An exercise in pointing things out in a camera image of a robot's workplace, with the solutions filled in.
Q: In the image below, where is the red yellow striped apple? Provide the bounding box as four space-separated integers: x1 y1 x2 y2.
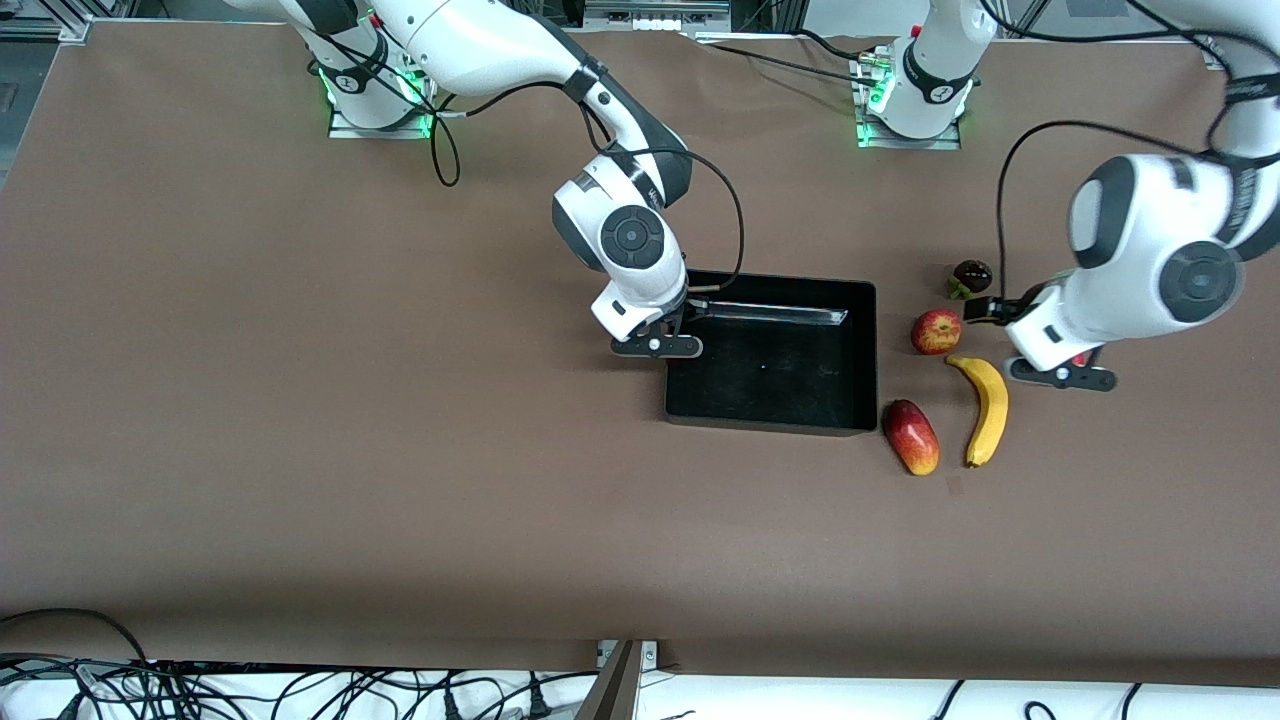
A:
910 308 963 356

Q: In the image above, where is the yellow banana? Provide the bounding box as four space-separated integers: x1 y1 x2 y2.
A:
945 354 1010 469

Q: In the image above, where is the black rectangular plastic box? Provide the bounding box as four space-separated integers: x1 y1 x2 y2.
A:
664 270 879 438

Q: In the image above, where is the dark purple mangosteen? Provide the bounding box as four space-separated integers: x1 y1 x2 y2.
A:
947 259 994 301

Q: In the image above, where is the red yellow mango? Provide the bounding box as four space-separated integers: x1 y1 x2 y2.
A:
882 399 941 477

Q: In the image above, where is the brown table cover sheet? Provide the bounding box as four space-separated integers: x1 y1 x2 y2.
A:
0 20 1280 673

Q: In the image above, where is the grey white equipment panel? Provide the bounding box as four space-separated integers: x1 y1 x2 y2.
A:
585 0 731 33

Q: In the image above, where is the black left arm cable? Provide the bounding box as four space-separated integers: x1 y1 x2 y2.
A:
965 0 1280 323

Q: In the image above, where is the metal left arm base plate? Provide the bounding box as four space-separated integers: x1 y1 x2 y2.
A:
855 50 963 151

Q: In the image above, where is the black cable to arm base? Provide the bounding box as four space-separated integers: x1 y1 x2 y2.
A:
690 28 886 86

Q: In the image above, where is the small metal edge bracket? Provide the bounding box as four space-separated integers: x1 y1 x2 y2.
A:
597 640 661 671

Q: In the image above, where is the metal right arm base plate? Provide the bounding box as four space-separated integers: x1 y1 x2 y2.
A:
328 95 433 139

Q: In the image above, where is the dark metal support post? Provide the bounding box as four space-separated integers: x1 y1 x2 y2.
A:
575 640 641 720

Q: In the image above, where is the silver corner bracket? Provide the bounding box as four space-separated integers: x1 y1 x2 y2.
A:
0 14 96 45

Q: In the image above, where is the black looping floor cable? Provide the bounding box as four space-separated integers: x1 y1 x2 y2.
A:
0 608 151 666

